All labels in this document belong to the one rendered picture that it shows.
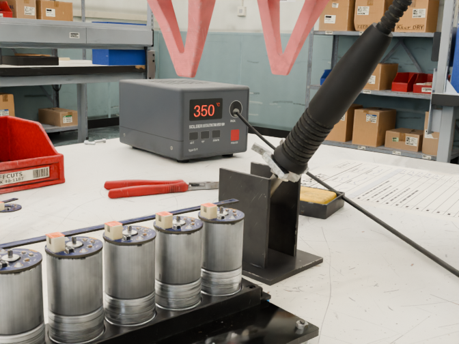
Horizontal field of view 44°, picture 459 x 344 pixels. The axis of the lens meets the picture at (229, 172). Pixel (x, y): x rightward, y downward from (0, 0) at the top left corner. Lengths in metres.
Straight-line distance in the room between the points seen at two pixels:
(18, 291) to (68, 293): 0.02
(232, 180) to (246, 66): 5.41
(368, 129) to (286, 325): 4.39
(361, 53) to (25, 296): 0.22
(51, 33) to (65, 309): 2.83
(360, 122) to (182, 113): 4.03
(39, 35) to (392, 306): 2.76
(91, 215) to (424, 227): 0.29
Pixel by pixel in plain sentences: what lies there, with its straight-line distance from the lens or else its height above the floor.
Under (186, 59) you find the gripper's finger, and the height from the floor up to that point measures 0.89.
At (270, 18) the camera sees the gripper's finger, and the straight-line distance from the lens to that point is 0.45.
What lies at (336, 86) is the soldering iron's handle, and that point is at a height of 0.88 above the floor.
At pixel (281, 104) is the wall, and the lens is 5.58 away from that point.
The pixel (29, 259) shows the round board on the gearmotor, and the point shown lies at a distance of 0.25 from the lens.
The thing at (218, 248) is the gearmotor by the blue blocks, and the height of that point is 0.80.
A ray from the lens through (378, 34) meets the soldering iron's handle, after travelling 0.34.
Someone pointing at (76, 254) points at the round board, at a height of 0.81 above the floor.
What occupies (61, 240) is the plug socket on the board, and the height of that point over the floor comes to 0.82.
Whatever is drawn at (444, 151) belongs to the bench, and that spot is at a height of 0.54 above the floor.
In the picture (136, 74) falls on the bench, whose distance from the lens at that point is 3.53.
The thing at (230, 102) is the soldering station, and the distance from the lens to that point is 0.75.
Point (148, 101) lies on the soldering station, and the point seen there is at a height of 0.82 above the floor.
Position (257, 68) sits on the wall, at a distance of 5.71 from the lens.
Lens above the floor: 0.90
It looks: 13 degrees down
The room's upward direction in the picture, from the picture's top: 2 degrees clockwise
